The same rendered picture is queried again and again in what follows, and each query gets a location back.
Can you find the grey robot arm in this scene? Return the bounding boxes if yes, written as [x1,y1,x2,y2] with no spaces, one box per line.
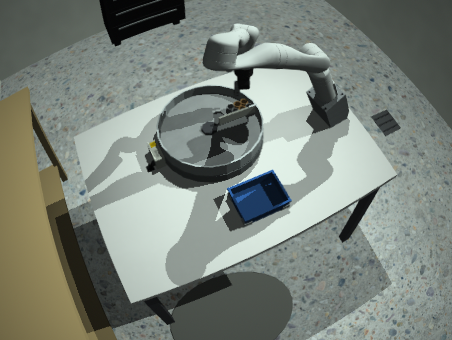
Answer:
[203,24,338,102]

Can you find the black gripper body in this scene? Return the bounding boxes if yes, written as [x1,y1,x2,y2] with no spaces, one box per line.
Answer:
[234,69,253,90]

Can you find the blue open crate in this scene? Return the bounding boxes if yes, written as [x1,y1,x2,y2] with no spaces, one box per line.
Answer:
[227,170,290,226]

